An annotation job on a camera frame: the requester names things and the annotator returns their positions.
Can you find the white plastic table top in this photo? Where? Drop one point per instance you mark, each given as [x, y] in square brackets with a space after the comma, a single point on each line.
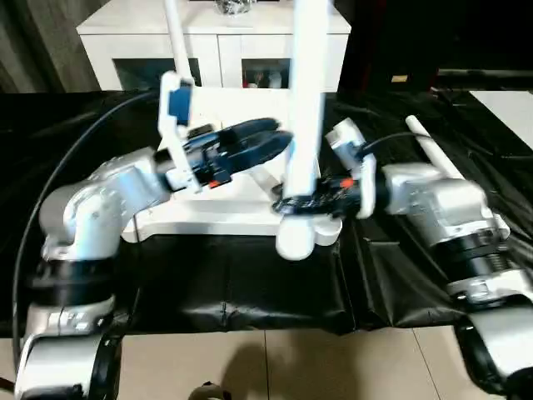
[208, 221]

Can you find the white plastic table leg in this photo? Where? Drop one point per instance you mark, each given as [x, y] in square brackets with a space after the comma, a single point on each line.
[308, 83]
[429, 146]
[176, 33]

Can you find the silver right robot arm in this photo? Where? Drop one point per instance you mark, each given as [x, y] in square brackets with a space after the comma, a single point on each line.
[433, 204]

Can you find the black work mat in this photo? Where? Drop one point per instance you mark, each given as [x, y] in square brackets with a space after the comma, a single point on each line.
[250, 283]

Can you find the small yellow box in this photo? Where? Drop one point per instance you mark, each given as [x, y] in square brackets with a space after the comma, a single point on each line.
[400, 79]

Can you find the white cabinet with glass doors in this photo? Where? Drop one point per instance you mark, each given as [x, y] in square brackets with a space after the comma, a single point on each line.
[125, 23]

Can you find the white side table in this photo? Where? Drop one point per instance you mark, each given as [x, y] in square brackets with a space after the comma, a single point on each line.
[512, 112]

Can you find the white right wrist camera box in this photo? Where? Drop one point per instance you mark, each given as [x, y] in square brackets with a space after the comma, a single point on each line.
[343, 133]

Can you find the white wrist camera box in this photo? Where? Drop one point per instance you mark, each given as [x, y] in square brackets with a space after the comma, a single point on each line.
[343, 133]
[176, 100]

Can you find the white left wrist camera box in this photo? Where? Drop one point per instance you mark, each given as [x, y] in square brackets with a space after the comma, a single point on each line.
[176, 100]

